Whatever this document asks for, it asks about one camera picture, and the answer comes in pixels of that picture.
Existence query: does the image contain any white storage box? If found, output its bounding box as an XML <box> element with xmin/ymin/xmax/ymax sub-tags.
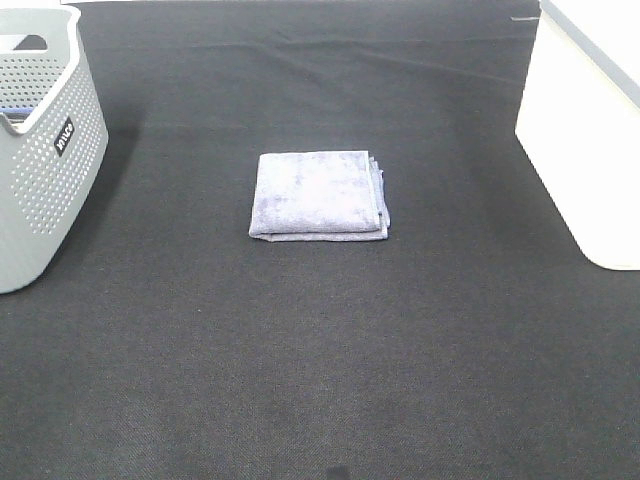
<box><xmin>515</xmin><ymin>1</ymin><xmax>639</xmax><ymax>270</ymax></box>

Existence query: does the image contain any black table cloth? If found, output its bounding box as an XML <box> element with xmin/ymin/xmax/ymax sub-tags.
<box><xmin>1</xmin><ymin>1</ymin><xmax>639</xmax><ymax>479</ymax></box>

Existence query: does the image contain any grey perforated laundry basket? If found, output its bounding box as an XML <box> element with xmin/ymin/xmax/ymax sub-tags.
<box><xmin>1</xmin><ymin>1</ymin><xmax>109</xmax><ymax>293</ymax></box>

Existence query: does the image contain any blue cloth in basket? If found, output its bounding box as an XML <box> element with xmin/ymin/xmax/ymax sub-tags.
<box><xmin>0</xmin><ymin>106</ymin><xmax>34</xmax><ymax>123</ymax></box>

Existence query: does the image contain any light purple towel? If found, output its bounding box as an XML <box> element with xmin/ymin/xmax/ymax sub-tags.
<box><xmin>248</xmin><ymin>150</ymin><xmax>391</xmax><ymax>242</ymax></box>

